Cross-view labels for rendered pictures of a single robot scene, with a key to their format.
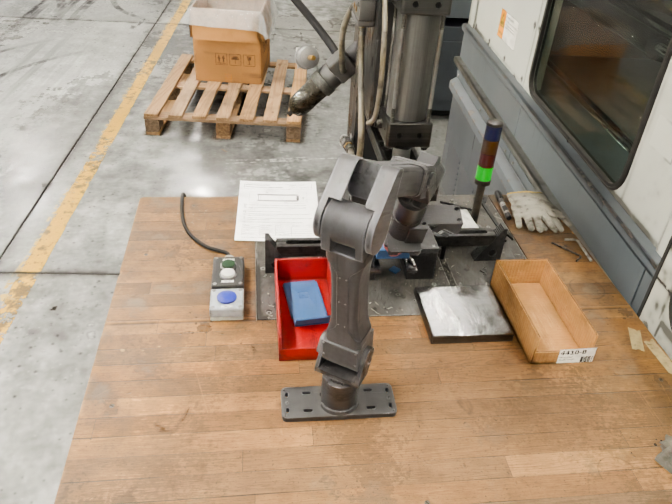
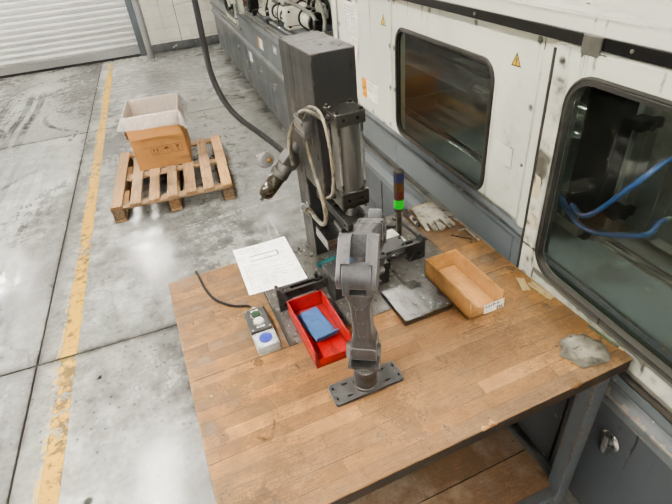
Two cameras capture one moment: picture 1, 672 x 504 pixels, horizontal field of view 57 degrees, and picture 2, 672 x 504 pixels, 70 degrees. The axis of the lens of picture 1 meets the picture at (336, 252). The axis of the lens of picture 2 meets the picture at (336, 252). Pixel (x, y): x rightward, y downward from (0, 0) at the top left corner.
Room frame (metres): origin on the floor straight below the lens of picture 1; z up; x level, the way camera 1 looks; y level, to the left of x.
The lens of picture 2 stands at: (-0.07, 0.18, 1.94)
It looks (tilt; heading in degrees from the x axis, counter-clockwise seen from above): 35 degrees down; 349
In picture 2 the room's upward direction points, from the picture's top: 6 degrees counter-clockwise
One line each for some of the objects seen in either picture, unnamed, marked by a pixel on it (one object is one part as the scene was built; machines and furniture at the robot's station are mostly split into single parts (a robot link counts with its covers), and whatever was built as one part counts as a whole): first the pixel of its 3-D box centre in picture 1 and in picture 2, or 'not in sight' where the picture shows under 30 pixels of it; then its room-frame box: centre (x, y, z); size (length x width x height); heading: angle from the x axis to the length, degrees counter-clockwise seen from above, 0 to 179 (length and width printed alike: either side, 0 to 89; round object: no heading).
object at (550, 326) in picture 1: (540, 309); (463, 282); (1.01, -0.44, 0.93); 0.25 x 0.13 x 0.08; 9
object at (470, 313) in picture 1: (461, 312); (416, 299); (1.01, -0.27, 0.91); 0.17 x 0.16 x 0.02; 99
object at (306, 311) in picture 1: (306, 299); (316, 322); (1.00, 0.05, 0.92); 0.15 x 0.07 x 0.03; 16
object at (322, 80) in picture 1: (328, 78); (282, 169); (1.42, 0.05, 1.25); 0.19 x 0.07 x 0.19; 99
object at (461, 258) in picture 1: (390, 252); (353, 271); (1.25, -0.13, 0.88); 0.65 x 0.50 x 0.03; 99
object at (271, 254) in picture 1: (279, 253); (286, 296); (1.13, 0.13, 0.95); 0.06 x 0.03 x 0.09; 99
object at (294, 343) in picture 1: (306, 305); (319, 326); (0.97, 0.05, 0.93); 0.25 x 0.12 x 0.06; 9
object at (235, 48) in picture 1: (233, 35); (159, 130); (4.57, 0.85, 0.40); 0.67 x 0.60 x 0.50; 1
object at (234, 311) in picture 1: (227, 308); (267, 344); (0.98, 0.22, 0.90); 0.07 x 0.07 x 0.06; 9
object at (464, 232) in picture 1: (461, 240); (398, 251); (1.22, -0.29, 0.95); 0.15 x 0.03 x 0.10; 99
